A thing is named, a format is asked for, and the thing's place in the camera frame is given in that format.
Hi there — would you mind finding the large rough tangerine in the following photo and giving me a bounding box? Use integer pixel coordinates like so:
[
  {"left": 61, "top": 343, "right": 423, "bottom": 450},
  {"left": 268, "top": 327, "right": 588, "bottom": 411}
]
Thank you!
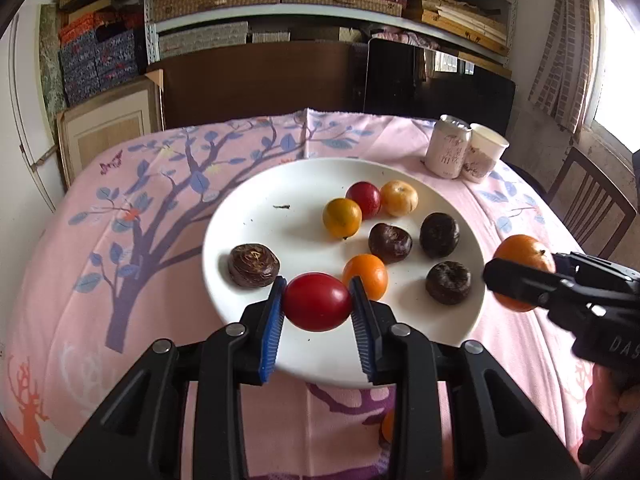
[{"left": 492, "top": 234, "right": 557, "bottom": 313}]

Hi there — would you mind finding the dark brown water chestnut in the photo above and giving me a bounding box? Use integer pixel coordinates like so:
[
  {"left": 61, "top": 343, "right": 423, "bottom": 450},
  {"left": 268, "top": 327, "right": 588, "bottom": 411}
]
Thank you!
[
  {"left": 425, "top": 261, "right": 472, "bottom": 306},
  {"left": 419, "top": 212, "right": 460, "bottom": 259},
  {"left": 368, "top": 223, "right": 413, "bottom": 264},
  {"left": 228, "top": 243, "right": 281, "bottom": 288}
]

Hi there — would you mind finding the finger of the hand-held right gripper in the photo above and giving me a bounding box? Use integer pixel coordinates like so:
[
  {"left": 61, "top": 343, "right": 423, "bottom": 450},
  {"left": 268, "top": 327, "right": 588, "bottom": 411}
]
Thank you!
[
  {"left": 552, "top": 252, "right": 640, "bottom": 286},
  {"left": 482, "top": 257, "right": 601, "bottom": 331}
]

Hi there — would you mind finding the bright window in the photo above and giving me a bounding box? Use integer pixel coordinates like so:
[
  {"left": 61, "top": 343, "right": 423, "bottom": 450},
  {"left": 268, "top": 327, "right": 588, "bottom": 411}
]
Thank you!
[{"left": 585, "top": 0, "right": 640, "bottom": 157}]

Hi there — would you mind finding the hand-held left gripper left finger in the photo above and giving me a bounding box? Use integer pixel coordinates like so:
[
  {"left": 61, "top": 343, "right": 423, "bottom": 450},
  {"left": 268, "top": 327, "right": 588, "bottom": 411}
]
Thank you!
[{"left": 52, "top": 275, "right": 288, "bottom": 480}]

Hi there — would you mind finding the person's right hand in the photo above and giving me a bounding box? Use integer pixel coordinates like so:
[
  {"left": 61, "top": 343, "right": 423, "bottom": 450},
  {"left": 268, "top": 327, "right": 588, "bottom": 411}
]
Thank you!
[{"left": 582, "top": 364, "right": 633, "bottom": 442}]

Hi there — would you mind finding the brick pattern curtain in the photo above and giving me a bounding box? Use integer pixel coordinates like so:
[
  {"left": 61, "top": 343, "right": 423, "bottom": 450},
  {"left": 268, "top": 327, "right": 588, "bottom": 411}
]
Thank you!
[{"left": 528, "top": 0, "right": 601, "bottom": 136}]

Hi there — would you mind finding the red tomato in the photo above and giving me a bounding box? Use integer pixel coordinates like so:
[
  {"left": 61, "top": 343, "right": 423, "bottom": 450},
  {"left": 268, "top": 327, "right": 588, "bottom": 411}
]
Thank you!
[
  {"left": 345, "top": 181, "right": 382, "bottom": 220},
  {"left": 283, "top": 272, "right": 353, "bottom": 332}
]

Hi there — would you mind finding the brown wooden board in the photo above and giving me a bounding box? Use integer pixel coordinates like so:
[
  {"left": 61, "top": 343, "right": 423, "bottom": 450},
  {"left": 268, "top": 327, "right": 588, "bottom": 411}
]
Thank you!
[{"left": 146, "top": 41, "right": 369, "bottom": 130}]

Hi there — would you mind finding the yellow-orange citrus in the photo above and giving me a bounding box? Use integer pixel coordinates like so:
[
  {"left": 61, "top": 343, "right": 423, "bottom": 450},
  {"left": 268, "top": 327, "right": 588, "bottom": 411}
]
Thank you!
[{"left": 322, "top": 198, "right": 363, "bottom": 239}]

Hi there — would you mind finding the white metal shelf rack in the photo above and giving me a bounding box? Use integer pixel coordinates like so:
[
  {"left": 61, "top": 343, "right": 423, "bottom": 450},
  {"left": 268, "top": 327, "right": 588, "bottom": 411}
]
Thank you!
[{"left": 144, "top": 0, "right": 517, "bottom": 63}]

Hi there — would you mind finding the dark wooden chair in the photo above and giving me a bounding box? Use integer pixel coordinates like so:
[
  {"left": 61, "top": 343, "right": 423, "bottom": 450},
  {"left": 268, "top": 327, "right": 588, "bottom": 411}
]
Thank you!
[{"left": 510, "top": 146, "right": 637, "bottom": 261}]

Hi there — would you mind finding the stack of blue patterned boxes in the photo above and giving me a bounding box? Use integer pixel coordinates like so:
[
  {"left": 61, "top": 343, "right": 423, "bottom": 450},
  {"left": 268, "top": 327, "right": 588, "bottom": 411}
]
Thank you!
[{"left": 59, "top": 29, "right": 139, "bottom": 107}]

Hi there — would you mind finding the orange patterned box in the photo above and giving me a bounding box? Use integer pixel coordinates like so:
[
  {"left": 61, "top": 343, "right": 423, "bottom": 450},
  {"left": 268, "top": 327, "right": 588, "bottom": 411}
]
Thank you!
[{"left": 58, "top": 13, "right": 98, "bottom": 45}]

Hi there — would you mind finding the white paper cup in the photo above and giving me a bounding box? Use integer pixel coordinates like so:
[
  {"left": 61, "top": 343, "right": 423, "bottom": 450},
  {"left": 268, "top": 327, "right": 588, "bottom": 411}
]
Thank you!
[{"left": 461, "top": 123, "right": 510, "bottom": 184}]

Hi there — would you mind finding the black screen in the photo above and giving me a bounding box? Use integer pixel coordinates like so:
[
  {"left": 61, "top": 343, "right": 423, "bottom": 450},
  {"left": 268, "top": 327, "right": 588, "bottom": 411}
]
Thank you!
[{"left": 364, "top": 38, "right": 517, "bottom": 137}]

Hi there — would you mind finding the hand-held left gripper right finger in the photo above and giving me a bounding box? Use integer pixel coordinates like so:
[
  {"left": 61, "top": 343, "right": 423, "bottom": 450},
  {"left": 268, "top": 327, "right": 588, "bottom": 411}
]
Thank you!
[{"left": 348, "top": 276, "right": 583, "bottom": 480}]

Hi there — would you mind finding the pale yellow round fruit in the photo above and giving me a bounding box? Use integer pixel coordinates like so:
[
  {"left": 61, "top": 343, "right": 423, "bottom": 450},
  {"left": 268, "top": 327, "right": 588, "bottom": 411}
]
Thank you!
[{"left": 379, "top": 180, "right": 419, "bottom": 217}]

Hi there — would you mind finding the wooden framed panel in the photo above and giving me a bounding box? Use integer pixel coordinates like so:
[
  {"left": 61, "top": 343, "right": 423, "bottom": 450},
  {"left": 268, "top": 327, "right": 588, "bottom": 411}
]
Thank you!
[{"left": 55, "top": 70, "right": 165, "bottom": 192}]

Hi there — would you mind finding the green marbled panel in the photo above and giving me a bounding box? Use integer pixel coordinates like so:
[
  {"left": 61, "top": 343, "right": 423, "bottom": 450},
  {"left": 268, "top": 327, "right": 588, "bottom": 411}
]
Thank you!
[{"left": 39, "top": 4, "right": 69, "bottom": 112}]

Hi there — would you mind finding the white plate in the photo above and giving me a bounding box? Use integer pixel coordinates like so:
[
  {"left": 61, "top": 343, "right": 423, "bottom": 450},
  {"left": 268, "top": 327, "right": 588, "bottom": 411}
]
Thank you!
[{"left": 202, "top": 157, "right": 487, "bottom": 389}]

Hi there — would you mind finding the pink cloth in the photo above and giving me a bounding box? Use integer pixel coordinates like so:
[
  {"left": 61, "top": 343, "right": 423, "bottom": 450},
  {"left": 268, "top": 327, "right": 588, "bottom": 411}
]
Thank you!
[{"left": 372, "top": 30, "right": 441, "bottom": 50}]

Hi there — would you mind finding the pale drink can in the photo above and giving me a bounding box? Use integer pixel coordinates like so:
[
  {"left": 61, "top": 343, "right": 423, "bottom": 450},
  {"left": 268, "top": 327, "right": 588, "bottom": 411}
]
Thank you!
[{"left": 425, "top": 114, "right": 473, "bottom": 179}]

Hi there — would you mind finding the pink printed tablecloth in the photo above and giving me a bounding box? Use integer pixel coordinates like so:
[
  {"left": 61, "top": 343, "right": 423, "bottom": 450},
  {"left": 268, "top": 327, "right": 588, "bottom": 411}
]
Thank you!
[{"left": 0, "top": 107, "right": 601, "bottom": 480}]

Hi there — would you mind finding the white board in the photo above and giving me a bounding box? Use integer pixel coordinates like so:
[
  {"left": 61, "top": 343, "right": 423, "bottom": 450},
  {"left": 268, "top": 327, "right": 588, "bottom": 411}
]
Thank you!
[{"left": 9, "top": 10, "right": 57, "bottom": 213}]

